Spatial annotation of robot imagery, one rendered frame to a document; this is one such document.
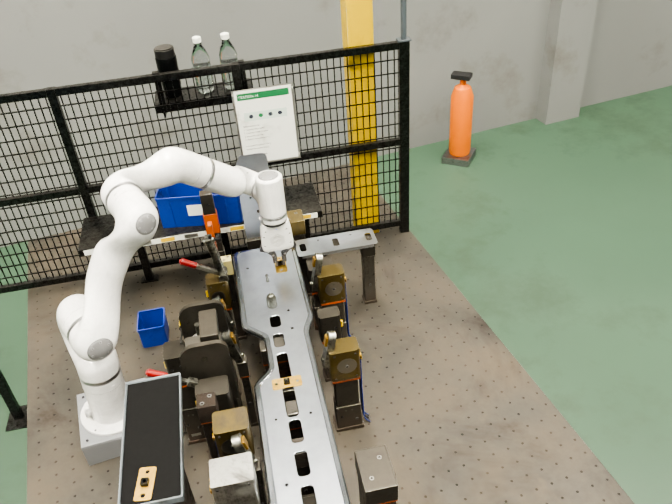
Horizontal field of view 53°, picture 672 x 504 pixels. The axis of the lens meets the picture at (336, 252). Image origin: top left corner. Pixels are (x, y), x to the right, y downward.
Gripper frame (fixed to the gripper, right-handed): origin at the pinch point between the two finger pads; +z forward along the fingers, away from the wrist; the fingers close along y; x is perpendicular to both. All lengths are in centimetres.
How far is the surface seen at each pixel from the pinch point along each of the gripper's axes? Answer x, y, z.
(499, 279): 91, 124, 108
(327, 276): -8.6, 14.2, 4.1
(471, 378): -33, 56, 38
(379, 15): 247, 98, 5
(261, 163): 26.4, -0.3, -21.6
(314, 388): -51, 2, 9
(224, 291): -2.9, -19.6, 7.4
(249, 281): 1.5, -11.0, 8.5
